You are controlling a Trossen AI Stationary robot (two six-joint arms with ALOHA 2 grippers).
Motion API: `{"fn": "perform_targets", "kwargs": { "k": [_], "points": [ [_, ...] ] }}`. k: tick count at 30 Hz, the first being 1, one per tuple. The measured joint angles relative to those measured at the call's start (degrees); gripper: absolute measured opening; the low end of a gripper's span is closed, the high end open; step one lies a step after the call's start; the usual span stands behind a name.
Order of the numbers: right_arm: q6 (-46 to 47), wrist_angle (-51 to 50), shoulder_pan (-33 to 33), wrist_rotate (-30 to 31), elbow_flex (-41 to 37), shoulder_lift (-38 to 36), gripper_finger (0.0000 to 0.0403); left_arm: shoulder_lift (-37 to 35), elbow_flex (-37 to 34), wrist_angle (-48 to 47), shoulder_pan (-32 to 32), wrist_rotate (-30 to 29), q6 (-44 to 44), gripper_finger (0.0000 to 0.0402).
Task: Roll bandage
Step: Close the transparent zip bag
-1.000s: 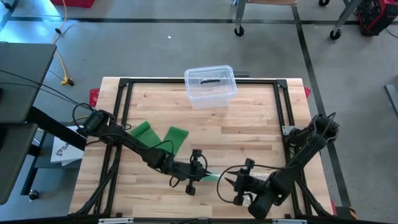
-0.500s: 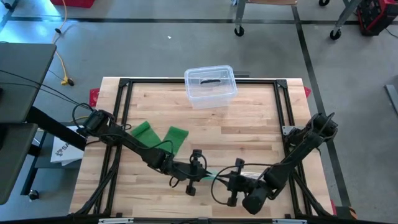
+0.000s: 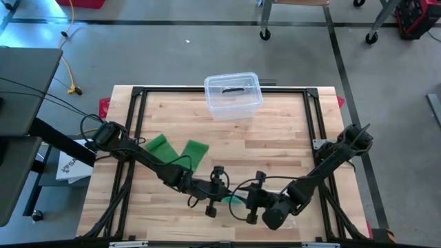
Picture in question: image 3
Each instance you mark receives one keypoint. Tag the black castor wheel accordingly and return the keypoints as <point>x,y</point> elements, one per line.
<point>358,2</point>

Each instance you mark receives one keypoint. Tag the black aluminium table frame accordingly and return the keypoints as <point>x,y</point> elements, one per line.
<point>172,90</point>

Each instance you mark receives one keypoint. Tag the teal elastic bandage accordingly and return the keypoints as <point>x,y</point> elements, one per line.
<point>231,199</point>

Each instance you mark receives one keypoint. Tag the green elastic bandage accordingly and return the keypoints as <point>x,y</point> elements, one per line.
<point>194,151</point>

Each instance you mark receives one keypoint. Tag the black desk castor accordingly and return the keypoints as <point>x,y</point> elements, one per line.
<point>37,216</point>

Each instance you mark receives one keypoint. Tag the white printed carton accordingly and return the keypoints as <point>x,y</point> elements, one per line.
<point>70,168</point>

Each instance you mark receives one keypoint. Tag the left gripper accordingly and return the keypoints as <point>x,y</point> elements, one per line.
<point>213,191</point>

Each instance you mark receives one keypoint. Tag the black box orange corner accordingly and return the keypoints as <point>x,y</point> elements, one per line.
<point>382,236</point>

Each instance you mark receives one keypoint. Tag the red table clamp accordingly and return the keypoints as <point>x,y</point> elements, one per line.
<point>340,101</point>
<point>104,107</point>

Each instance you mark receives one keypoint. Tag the black desk leg frame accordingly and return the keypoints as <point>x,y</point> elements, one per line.
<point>58,139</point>

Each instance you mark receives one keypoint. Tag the red bin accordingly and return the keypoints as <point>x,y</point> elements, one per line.
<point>81,2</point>

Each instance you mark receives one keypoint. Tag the grey metal bar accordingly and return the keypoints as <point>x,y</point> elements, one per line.
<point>435,110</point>

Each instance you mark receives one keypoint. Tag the black power plug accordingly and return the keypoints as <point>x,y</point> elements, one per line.
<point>78,91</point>

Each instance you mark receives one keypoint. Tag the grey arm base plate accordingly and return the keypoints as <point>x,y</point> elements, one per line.
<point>318,144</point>

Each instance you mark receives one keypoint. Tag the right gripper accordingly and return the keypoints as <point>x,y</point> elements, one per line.
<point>258,201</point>

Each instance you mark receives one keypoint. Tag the black curved piece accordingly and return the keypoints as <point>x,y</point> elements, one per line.
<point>232,90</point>

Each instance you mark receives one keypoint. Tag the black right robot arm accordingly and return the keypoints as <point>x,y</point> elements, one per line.
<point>330,162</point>

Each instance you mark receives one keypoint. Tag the grey desk top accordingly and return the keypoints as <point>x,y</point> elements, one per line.
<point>27,89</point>

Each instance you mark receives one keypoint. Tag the clear plastic storage box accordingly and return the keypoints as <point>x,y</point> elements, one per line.
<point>234,103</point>

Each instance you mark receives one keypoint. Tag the clear plastic bag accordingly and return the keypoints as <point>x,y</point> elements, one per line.
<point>291,220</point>

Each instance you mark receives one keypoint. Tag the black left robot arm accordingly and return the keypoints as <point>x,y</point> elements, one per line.
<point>155,165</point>

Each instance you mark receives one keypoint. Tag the grey desk panel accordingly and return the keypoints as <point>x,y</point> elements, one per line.
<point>13,179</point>

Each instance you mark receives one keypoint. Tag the silver aluminium bracket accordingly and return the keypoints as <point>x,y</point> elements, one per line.
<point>128,244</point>
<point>320,245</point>

